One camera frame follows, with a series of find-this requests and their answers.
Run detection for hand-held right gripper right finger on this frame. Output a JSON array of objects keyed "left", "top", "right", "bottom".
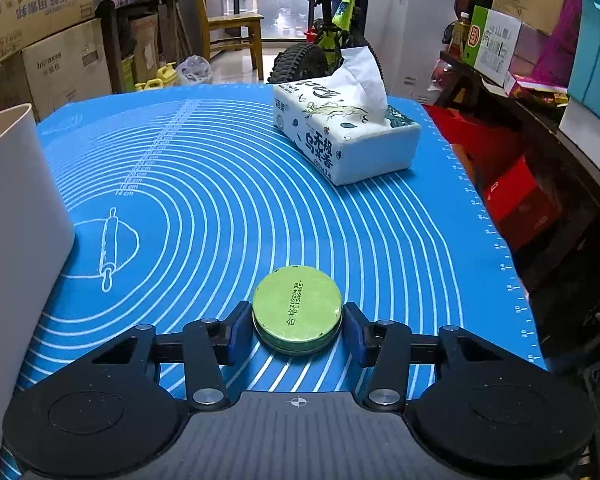
[{"left": 343, "top": 302, "right": 511, "bottom": 411}]

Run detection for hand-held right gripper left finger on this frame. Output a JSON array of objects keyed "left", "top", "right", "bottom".
[{"left": 87, "top": 301, "right": 254, "bottom": 411}]

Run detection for green round tin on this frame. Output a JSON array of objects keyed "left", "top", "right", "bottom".
[{"left": 252, "top": 265, "right": 343, "bottom": 356}]

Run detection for beige plastic storage basket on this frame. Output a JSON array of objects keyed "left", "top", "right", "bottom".
[{"left": 0, "top": 103, "right": 76, "bottom": 402}]

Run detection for blue silicone baking mat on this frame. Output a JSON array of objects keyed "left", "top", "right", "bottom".
[{"left": 0, "top": 84, "right": 549, "bottom": 480}]

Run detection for white tissue pack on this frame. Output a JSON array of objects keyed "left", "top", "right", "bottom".
[{"left": 271, "top": 45, "right": 422, "bottom": 187}]

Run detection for red gift boxes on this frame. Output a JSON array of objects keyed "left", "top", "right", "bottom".
[{"left": 424, "top": 104, "right": 564, "bottom": 254}]

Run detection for translucent plastic bag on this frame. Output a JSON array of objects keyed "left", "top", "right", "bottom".
[{"left": 175, "top": 54, "right": 215, "bottom": 86}]

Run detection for black and green bicycle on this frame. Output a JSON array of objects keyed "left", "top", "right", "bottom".
[{"left": 265, "top": 0, "right": 387, "bottom": 97}]

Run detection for white chest freezer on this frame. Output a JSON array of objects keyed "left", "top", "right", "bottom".
[{"left": 365, "top": 0, "right": 469, "bottom": 107}]

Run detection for wooden chair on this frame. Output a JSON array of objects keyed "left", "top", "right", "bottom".
[{"left": 188, "top": 0, "right": 265, "bottom": 69}]

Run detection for large closed cardboard box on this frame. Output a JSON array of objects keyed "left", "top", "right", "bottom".
[{"left": 0, "top": 17, "right": 114, "bottom": 122}]

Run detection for green and white box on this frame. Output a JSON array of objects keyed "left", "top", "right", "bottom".
[{"left": 462, "top": 5, "right": 524, "bottom": 89}]

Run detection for dark wooden side table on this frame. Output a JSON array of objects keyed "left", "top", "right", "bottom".
[{"left": 93, "top": 0, "right": 182, "bottom": 94}]

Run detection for pink purple gift bag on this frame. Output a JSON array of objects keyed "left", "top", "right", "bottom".
[{"left": 529, "top": 0, "right": 584, "bottom": 89}]

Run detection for teal plastic bin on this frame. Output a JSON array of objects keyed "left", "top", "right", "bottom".
[{"left": 567, "top": 0, "right": 600, "bottom": 137}]

